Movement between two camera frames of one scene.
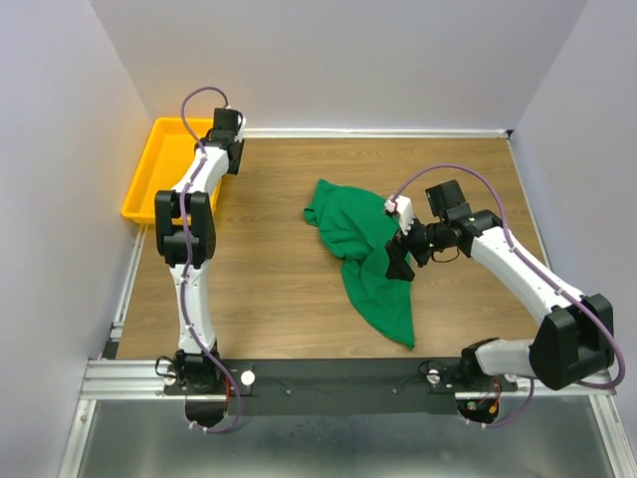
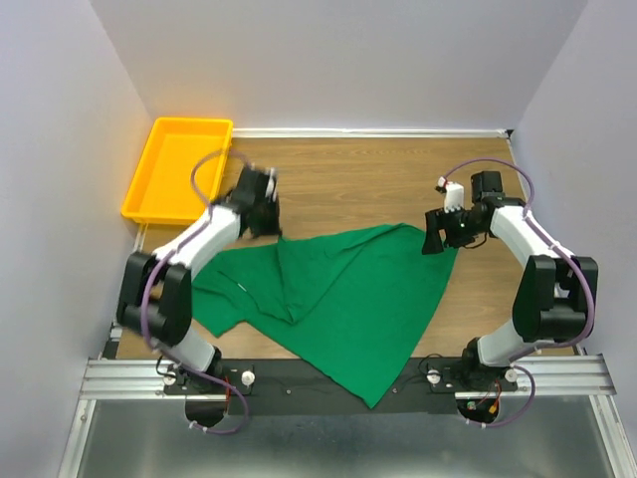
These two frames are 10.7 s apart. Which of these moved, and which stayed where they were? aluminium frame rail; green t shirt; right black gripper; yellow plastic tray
Moved: right black gripper; green t shirt
Stayed: aluminium frame rail; yellow plastic tray
